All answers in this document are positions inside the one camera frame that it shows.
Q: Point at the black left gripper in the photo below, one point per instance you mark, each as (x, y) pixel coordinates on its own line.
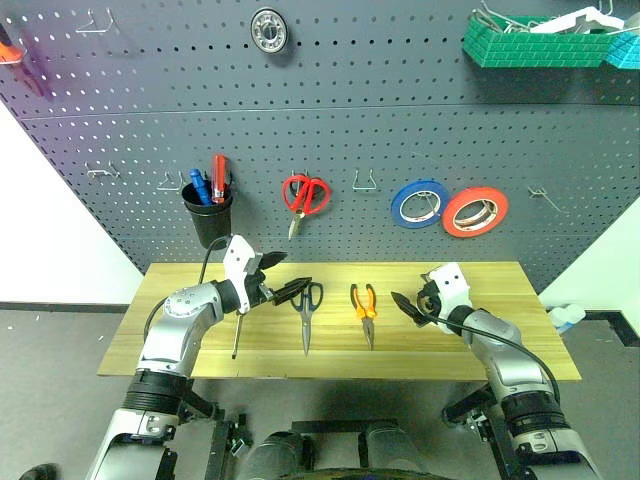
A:
(257, 290)

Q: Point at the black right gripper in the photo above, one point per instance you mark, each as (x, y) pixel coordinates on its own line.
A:
(430, 302)

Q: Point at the orange black needle-nose pliers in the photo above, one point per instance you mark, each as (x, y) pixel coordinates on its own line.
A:
(366, 312)

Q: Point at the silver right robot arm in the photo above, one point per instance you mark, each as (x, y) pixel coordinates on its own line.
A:
(505, 350)

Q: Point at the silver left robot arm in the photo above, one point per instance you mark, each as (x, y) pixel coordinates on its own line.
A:
(170, 340)

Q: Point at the black plastic tool cup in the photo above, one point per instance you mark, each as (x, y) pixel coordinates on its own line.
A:
(210, 225)

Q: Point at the grey metal pegboard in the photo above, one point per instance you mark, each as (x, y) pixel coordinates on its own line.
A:
(350, 100)

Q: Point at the blue tape roll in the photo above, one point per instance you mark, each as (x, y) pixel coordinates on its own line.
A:
(420, 186)

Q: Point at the red tape roll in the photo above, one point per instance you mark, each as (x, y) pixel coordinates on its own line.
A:
(475, 192)

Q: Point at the black metal table leg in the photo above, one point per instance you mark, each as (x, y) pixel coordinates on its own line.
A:
(480, 425)
(220, 450)

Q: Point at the white blue plastic object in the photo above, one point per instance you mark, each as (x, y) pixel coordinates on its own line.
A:
(567, 317)

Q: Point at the grey right robot leg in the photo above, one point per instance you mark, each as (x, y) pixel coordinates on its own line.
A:
(390, 450)

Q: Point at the grey robot leg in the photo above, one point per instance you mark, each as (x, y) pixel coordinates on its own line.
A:
(390, 450)
(275, 455)

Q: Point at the grey left robot leg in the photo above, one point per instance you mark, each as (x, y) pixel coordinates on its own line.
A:
(275, 455)

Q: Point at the round silver metal bearing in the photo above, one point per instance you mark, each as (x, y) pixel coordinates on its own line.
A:
(269, 30)

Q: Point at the green brick-pattern box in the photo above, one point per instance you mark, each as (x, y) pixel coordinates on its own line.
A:
(525, 50)

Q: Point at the white plastic piece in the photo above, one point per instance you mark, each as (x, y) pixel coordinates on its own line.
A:
(565, 24)

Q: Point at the black shoe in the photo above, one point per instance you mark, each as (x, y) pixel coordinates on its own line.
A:
(40, 472)

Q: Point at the teal brick-pattern box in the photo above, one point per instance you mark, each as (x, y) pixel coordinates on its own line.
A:
(625, 50)

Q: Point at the orange plastic object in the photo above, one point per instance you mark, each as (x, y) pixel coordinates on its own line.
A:
(7, 52)

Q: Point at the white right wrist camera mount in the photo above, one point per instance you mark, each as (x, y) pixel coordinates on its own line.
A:
(452, 287)

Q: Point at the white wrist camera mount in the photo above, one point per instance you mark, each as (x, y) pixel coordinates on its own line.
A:
(452, 287)
(239, 255)

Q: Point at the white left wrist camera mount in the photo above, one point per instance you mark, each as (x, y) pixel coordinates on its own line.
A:
(239, 255)

